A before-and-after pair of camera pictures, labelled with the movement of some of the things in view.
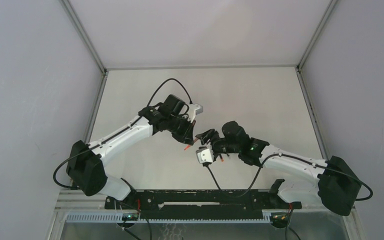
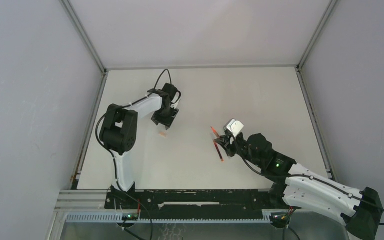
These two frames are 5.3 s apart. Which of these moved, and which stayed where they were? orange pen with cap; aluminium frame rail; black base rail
Moved: orange pen with cap
Stayed: aluminium frame rail; black base rail
